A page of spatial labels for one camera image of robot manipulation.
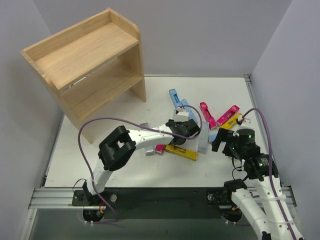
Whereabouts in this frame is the silver toothpaste box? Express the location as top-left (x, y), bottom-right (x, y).
top-left (197, 121), bottom-right (210, 154)
top-left (172, 111), bottom-right (188, 146)
top-left (140, 122), bottom-right (155, 156)

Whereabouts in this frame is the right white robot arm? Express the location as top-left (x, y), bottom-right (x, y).
top-left (211, 128), bottom-right (304, 240)

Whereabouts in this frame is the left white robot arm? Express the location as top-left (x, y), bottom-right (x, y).
top-left (82, 119), bottom-right (201, 206)

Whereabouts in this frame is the wooden two-tier shelf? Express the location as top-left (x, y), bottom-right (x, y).
top-left (20, 8), bottom-right (147, 129)

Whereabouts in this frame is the blue toothpaste box near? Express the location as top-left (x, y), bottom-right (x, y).
top-left (208, 134), bottom-right (217, 144)

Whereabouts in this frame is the blue toothpaste box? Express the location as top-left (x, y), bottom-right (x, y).
top-left (208, 134), bottom-right (217, 144)
top-left (168, 88), bottom-right (182, 109)
top-left (180, 99), bottom-right (198, 124)

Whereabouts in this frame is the blue toothpaste box middle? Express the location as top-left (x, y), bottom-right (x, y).
top-left (180, 99), bottom-right (198, 124)

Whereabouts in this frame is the yellow toothpaste box right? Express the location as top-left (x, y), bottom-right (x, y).
top-left (220, 113), bottom-right (243, 130)

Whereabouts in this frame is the yellow toothpaste box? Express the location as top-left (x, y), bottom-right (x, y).
top-left (164, 144), bottom-right (198, 162)
top-left (220, 113), bottom-right (243, 130)

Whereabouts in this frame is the pink toothpaste box centre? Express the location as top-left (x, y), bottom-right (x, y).
top-left (199, 102), bottom-right (218, 130)

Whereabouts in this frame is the pink toothpaste box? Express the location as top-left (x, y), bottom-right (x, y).
top-left (199, 102), bottom-right (218, 130)
top-left (216, 105), bottom-right (240, 127)
top-left (154, 144), bottom-right (166, 155)

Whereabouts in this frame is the yellow toothpaste box front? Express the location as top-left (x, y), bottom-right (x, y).
top-left (164, 144), bottom-right (198, 162)

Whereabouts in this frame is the pink toothpaste box right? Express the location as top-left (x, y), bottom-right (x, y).
top-left (216, 105), bottom-right (240, 127)

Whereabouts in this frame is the pink toothpaste box left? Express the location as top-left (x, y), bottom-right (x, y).
top-left (154, 144), bottom-right (166, 155)

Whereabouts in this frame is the blue toothpaste box far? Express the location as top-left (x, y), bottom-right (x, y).
top-left (168, 88), bottom-right (182, 109)

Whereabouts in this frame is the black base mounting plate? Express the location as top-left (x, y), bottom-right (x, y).
top-left (71, 187), bottom-right (243, 223)

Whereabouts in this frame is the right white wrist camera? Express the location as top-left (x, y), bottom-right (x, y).
top-left (236, 115), bottom-right (254, 130)

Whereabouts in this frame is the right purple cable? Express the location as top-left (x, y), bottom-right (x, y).
top-left (241, 107), bottom-right (296, 240)

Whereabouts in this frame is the purple cable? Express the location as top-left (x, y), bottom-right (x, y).
top-left (77, 104), bottom-right (202, 223)
top-left (241, 107), bottom-right (296, 240)

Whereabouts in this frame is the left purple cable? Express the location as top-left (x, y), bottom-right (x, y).
top-left (77, 104), bottom-right (202, 223)

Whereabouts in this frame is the aluminium frame rail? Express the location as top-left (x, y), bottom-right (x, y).
top-left (28, 186), bottom-right (297, 209)

